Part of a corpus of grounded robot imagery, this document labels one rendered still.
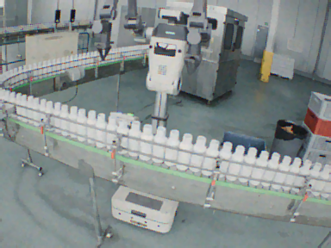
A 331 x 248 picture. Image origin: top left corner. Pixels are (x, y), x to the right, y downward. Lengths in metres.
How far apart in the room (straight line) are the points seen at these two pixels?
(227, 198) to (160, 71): 0.91
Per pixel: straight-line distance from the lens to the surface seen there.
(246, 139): 1.72
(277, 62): 10.31
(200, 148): 1.06
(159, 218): 1.93
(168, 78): 1.60
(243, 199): 1.17
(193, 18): 1.08
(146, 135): 1.10
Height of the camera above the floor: 1.66
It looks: 26 degrees down
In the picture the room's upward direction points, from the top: 7 degrees clockwise
